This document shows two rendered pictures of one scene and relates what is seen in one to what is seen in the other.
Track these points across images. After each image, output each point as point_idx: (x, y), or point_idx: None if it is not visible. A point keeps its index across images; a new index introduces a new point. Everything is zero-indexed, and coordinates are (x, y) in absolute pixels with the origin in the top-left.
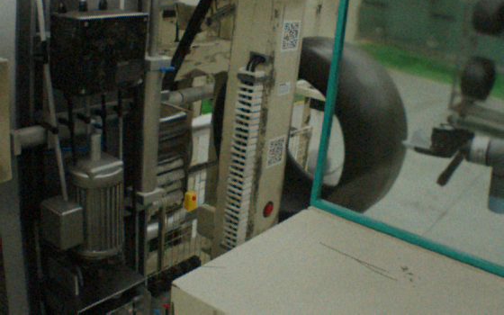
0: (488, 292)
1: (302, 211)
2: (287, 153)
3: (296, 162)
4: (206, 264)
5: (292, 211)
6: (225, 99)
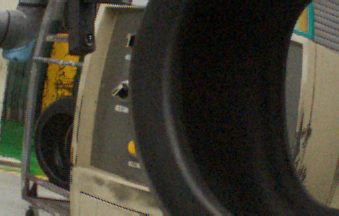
0: None
1: (317, 44)
2: None
3: (337, 215)
4: None
5: (317, 202)
6: None
